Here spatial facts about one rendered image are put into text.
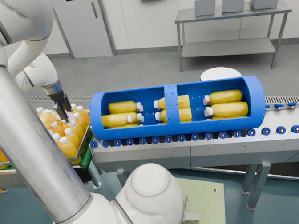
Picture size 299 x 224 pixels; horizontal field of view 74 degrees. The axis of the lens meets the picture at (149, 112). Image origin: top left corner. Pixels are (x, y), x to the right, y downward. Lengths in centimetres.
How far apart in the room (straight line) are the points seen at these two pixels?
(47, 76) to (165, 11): 354
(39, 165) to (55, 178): 5
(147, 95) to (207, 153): 49
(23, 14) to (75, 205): 43
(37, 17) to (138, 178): 46
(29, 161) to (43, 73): 63
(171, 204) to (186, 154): 66
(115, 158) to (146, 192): 75
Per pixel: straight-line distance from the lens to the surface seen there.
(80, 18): 502
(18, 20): 54
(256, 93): 107
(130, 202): 58
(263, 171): 156
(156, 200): 55
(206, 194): 84
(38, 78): 107
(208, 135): 115
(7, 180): 161
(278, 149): 132
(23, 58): 83
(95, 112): 108
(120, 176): 150
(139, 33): 462
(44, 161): 50
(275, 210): 210
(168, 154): 120
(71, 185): 53
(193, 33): 443
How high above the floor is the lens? 180
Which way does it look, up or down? 39 degrees down
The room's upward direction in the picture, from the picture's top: 12 degrees counter-clockwise
